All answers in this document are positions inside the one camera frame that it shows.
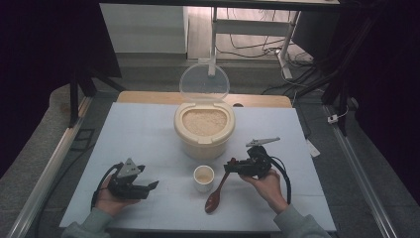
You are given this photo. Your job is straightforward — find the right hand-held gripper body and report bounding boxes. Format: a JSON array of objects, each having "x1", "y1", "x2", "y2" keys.
[{"x1": 236, "y1": 136, "x2": 281, "y2": 179}]

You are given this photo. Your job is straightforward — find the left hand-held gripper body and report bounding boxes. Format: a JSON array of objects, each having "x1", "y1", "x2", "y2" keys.
[{"x1": 107, "y1": 157, "x2": 151, "y2": 200}]

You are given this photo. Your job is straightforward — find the white cup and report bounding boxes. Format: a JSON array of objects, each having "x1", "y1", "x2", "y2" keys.
[{"x1": 192, "y1": 165, "x2": 216, "y2": 193}]

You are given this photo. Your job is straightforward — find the brown wooden spoon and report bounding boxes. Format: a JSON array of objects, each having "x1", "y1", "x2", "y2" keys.
[{"x1": 204, "y1": 157, "x2": 238, "y2": 214}]

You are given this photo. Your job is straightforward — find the cream rice container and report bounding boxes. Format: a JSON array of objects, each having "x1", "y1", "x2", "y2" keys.
[{"x1": 173, "y1": 100, "x2": 237, "y2": 162}]

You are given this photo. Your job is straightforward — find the uncooked rice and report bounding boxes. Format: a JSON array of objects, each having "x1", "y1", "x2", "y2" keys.
[{"x1": 181, "y1": 108, "x2": 229, "y2": 137}]

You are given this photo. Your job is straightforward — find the person's left hand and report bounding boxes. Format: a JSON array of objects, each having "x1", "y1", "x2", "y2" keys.
[{"x1": 94, "y1": 178, "x2": 141, "y2": 218}]

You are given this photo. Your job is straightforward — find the person's right hand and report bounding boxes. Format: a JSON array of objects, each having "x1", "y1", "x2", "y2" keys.
[{"x1": 239, "y1": 168, "x2": 290, "y2": 215}]

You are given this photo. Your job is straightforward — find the pale blue table mat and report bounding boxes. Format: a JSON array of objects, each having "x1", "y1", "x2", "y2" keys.
[{"x1": 58, "y1": 101, "x2": 337, "y2": 232}]

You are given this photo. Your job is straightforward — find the white paper tag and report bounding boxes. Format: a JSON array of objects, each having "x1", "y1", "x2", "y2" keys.
[{"x1": 305, "y1": 138, "x2": 322, "y2": 159}]

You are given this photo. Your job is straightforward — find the wooden table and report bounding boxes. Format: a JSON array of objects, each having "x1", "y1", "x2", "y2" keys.
[{"x1": 116, "y1": 90, "x2": 293, "y2": 109}]

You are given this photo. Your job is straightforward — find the clear container lid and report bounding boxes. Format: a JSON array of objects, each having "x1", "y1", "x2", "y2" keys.
[{"x1": 178, "y1": 58, "x2": 231, "y2": 103}]

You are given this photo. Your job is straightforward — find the black metal stand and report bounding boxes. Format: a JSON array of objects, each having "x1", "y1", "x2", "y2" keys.
[
  {"x1": 296, "y1": 13, "x2": 380, "y2": 137},
  {"x1": 67, "y1": 67, "x2": 127, "y2": 129}
]

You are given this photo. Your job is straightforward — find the dark curtain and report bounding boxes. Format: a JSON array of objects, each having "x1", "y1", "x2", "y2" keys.
[
  {"x1": 291, "y1": 0, "x2": 420, "y2": 207},
  {"x1": 0, "y1": 0, "x2": 123, "y2": 179}
]

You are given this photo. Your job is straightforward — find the white cabinet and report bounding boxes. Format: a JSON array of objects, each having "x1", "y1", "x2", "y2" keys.
[{"x1": 99, "y1": 3, "x2": 189, "y2": 55}]

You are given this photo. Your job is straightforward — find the left hand-held gripper cable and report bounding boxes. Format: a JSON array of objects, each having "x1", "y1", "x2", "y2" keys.
[{"x1": 90, "y1": 162, "x2": 125, "y2": 211}]

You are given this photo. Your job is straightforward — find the hand-held gripper cable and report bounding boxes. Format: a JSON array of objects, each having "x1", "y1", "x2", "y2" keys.
[
  {"x1": 90, "y1": 162, "x2": 125, "y2": 211},
  {"x1": 265, "y1": 154, "x2": 293, "y2": 205}
]

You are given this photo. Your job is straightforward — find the right hand-held gripper cable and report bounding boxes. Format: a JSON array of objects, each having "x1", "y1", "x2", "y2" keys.
[{"x1": 265, "y1": 154, "x2": 293, "y2": 205}]

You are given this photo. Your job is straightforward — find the aluminium rail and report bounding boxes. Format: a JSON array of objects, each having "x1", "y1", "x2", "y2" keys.
[
  {"x1": 323, "y1": 104, "x2": 399, "y2": 238},
  {"x1": 6, "y1": 96, "x2": 94, "y2": 238}
]

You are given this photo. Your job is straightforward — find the black floor cables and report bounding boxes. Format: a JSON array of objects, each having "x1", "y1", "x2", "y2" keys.
[{"x1": 215, "y1": 8, "x2": 326, "y2": 97}]

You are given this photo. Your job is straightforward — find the white desk frame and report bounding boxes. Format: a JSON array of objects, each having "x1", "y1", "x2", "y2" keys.
[{"x1": 208, "y1": 7, "x2": 302, "y2": 80}]

